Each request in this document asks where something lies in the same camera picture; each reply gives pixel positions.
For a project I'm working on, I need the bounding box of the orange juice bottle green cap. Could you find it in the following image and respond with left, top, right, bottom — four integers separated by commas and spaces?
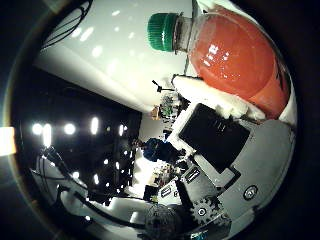
146, 5, 292, 120

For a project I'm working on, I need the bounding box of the person in dark blue shirt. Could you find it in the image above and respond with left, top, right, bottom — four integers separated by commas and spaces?
133, 136, 182, 165

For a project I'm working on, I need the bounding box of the black cable bundle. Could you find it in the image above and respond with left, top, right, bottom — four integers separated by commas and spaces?
41, 1, 95, 52

